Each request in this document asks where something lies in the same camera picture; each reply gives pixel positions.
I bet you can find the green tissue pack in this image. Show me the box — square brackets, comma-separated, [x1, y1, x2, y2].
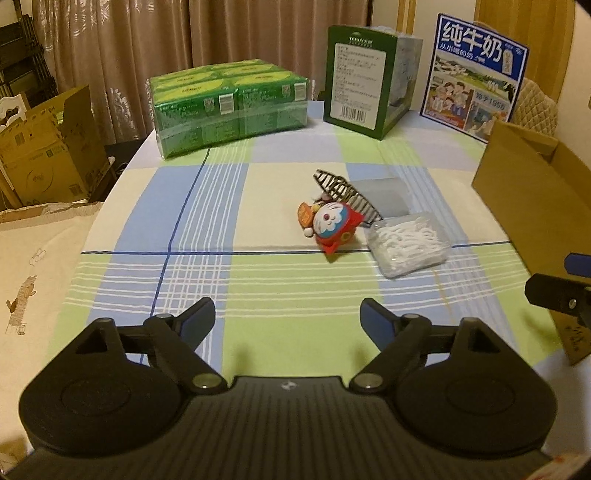
[148, 59, 309, 160]

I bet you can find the red cartoon cat toy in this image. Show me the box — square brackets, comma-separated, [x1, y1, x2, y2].
[297, 199, 362, 256]

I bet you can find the beige printed cloth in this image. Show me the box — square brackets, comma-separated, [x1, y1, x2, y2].
[0, 202, 105, 446]

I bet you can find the checked tablecloth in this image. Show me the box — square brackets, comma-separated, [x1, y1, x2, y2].
[60, 99, 561, 384]

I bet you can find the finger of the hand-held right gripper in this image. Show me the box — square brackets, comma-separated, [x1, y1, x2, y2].
[566, 253, 591, 278]
[525, 273, 591, 326]

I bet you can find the plain brown cardboard box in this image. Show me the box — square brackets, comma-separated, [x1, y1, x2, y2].
[472, 120, 591, 365]

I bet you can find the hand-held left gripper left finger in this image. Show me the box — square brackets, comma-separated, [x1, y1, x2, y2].
[76, 298, 227, 393]

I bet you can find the dark shelf rack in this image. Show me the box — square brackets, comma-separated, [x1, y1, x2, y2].
[0, 18, 61, 116]

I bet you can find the blue milk carton box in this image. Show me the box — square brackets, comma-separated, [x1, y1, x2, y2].
[420, 13, 531, 144]

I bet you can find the yellow wooden door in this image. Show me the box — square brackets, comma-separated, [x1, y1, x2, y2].
[475, 0, 575, 100]

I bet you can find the brown curtain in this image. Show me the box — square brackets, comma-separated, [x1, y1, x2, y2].
[32, 0, 370, 144]

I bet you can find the green milk carton box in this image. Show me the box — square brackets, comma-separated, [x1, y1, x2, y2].
[323, 24, 423, 140]

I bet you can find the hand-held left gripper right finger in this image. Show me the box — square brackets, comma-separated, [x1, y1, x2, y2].
[348, 298, 502, 393]

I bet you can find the printed open cardboard box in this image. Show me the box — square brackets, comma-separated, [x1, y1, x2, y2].
[0, 85, 110, 209]

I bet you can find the beige quilted chair back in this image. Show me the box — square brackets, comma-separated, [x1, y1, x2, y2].
[507, 78, 560, 138]

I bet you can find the white carved chair back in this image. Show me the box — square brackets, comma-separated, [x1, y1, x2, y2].
[0, 92, 29, 126]

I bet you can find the clear box of floss picks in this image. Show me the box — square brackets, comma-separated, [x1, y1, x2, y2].
[355, 178, 451, 279]

